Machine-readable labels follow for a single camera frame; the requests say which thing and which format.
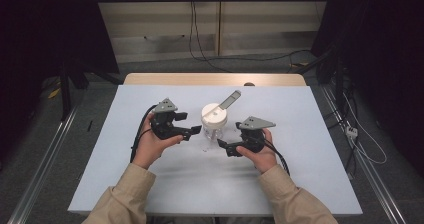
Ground white floor cable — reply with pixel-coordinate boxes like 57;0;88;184
342;93;388;166

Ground white lid with grey flap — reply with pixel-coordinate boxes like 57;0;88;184
200;89;242;131

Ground black metal stand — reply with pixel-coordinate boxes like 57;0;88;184
59;58;124;122

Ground hand-held gripper black cable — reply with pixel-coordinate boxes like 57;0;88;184
129;104;158;164
263;137;291;177

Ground metal floor rail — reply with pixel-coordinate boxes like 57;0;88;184
320;85;407;224
7;106;80;224

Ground right hand-held gripper black cable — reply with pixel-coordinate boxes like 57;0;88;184
263;137;291;177

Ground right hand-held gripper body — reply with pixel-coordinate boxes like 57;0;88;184
225;116;277;158

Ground person's right hand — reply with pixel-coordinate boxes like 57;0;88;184
235;128;279;175

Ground black curtain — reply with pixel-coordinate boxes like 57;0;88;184
310;0;424;168
0;0;120;165

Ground person's left hand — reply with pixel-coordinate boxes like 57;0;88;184
132;113;185;171

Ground clear glass jar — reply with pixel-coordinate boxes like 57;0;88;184
203;123;228;142

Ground light wooden table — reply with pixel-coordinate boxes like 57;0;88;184
123;72;307;87

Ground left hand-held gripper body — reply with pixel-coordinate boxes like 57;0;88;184
149;98;193;141

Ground yellow floor tape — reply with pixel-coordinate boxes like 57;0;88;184
47;87;62;100

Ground left hand-held gripper black cable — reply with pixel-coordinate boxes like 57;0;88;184
129;104;158;164

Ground black wall cables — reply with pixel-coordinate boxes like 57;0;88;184
188;0;313;74

